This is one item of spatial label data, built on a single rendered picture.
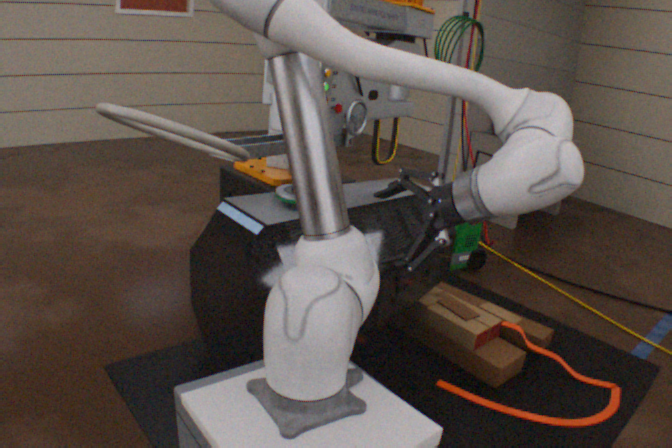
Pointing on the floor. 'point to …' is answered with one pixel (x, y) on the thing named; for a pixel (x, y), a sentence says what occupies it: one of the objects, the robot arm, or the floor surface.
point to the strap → (540, 415)
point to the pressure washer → (468, 242)
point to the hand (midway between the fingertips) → (385, 227)
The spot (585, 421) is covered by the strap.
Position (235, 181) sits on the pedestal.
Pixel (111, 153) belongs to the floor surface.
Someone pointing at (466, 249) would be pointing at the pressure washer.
